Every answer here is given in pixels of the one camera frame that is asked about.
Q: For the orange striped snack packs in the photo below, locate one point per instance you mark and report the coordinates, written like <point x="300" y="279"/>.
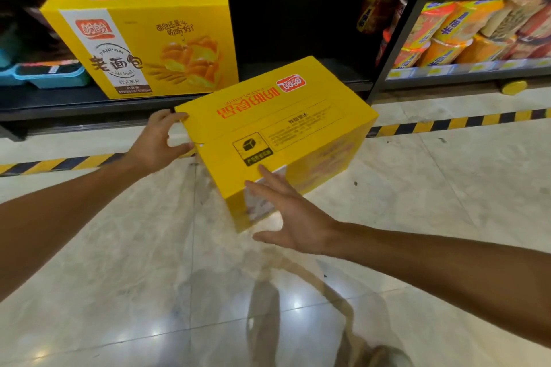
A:
<point x="465" y="35"/>

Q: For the person's right hand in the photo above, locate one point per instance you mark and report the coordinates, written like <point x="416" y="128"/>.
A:
<point x="301" y="225"/>

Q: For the person's left hand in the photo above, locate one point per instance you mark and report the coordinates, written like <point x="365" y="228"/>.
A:
<point x="159" y="147"/>

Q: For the yellow bread box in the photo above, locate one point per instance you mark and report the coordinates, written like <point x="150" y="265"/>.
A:
<point x="146" y="44"/>
<point x="284" y="121"/>

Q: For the red orange snack packets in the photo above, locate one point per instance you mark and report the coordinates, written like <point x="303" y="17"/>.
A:
<point x="379" y="1"/>

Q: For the small yellow floor object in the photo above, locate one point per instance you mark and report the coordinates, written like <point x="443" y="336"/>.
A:
<point x="514" y="87"/>

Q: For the person's right forearm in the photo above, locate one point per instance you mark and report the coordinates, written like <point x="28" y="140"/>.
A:
<point x="448" y="276"/>

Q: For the person's left forearm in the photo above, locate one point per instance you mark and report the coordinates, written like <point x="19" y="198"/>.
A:
<point x="60" y="216"/>

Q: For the black metal shelf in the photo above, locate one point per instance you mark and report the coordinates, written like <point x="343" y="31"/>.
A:
<point x="301" y="18"/>

